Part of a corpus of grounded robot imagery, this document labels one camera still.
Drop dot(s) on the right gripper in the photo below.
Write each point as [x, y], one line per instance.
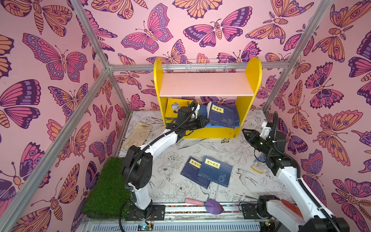
[255, 139]

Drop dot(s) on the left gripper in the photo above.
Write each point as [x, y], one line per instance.
[199, 122]

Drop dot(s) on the yellow cartoon book bottom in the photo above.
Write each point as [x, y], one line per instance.
[173, 106]

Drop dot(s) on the navy blue book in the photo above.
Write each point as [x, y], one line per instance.
[219, 115]
[191, 170]
[215, 171]
[236, 115]

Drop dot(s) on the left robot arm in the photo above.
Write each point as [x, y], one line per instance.
[138, 163]

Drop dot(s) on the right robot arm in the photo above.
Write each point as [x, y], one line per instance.
[308, 213]

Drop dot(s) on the yellow pink blue bookshelf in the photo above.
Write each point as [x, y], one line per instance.
[243, 86]

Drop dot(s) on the blue white work glove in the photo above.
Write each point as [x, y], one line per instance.
[261, 159]

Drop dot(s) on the purple pink trowel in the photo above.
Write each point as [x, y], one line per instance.
[207, 205]

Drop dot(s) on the orange rubber glove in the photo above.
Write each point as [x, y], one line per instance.
[292, 207]

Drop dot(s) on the green circuit board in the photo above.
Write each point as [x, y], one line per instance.
[144, 227]

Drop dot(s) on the green artificial grass mat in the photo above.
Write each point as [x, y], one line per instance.
[109, 193]

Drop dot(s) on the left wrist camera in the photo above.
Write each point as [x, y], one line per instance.
[195, 107]

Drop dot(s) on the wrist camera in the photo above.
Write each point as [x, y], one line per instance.
[195, 107]
[266, 129]

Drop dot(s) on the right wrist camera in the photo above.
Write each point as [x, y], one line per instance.
[266, 129]

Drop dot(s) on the white wire basket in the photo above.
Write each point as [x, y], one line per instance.
[205, 66]

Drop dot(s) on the aluminium mounting rail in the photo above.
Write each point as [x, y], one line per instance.
[172, 212]

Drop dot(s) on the white slotted cable duct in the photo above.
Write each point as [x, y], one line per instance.
[199, 227]

